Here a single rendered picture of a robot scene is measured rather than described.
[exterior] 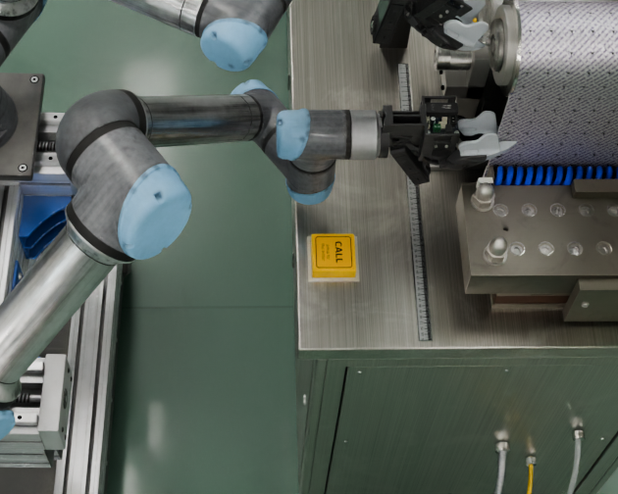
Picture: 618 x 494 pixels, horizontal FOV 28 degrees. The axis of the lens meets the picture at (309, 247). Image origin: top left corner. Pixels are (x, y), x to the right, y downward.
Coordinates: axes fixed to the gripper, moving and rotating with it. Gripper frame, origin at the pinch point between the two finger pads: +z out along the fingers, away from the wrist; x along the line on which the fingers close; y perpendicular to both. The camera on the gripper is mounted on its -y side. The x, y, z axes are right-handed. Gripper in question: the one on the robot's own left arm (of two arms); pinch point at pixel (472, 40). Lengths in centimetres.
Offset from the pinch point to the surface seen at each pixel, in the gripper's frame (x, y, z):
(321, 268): -20.5, -37.9, 3.8
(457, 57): 1.0, -4.9, 2.3
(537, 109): -8.0, 1.6, 11.3
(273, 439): -15, -113, 58
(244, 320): 15, -117, 53
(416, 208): -8.0, -29.2, 17.9
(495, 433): -33, -48, 56
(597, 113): -8.0, 6.7, 19.1
